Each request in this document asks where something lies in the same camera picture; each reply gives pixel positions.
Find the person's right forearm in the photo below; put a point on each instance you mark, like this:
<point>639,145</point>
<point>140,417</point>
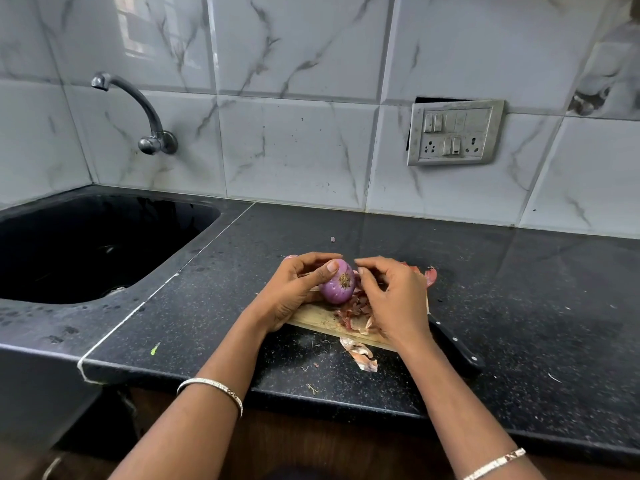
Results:
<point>455,409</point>

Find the silver bangle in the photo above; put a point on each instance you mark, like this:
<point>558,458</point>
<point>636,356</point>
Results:
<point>495,463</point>
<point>215,387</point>

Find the chrome wall tap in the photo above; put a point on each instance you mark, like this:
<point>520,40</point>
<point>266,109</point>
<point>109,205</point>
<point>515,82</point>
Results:
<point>145,124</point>

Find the person's right thumb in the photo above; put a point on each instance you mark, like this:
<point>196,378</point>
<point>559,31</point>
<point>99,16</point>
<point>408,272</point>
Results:
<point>366,284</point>

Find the pile of onion peels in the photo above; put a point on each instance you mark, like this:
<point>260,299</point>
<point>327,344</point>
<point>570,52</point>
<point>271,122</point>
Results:
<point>357,312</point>

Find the loose onion peel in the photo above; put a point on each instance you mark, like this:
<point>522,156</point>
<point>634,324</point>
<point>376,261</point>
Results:
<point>360,352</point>

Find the purple red onion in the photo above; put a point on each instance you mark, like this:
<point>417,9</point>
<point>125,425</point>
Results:
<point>337,284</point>

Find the person's left forearm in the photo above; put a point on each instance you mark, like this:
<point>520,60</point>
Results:
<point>210,389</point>

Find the wooden cutting board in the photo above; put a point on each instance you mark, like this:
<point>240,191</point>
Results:
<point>325,319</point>

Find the person's left hand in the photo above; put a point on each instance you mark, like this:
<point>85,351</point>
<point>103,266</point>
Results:
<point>282,297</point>

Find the grey wall switch socket panel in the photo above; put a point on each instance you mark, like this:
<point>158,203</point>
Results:
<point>454,132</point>

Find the person's left thumb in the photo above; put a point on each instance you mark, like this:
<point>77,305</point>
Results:
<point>320,277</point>

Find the wooden cabinet front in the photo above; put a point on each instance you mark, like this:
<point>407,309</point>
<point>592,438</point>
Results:
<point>320,444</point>

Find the person's right hand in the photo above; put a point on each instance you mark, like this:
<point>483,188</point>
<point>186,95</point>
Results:
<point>400,304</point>

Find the black kitchen sink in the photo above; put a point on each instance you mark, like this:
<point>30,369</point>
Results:
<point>95,244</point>

